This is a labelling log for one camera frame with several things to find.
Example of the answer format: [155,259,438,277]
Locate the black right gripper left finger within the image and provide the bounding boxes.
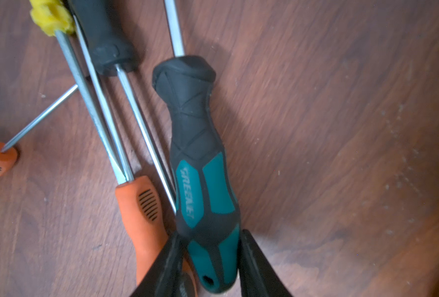
[131,231,188,297]

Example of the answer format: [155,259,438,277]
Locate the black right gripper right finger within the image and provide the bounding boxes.
[238,229,292,297]

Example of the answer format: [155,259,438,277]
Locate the green black large screwdriver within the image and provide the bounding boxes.
[153,1,241,294]

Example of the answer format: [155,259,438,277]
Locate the orange black large screwdriver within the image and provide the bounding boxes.
[70,14,198,297]

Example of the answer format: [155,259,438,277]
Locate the small orange screwdriver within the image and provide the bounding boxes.
[0,84,78,177]

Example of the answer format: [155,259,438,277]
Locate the black yellow-capped screwdriver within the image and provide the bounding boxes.
[68,1,176,212]

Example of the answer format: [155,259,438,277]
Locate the yellow transparent handle screwdriver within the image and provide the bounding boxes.
[30,1,125,184]

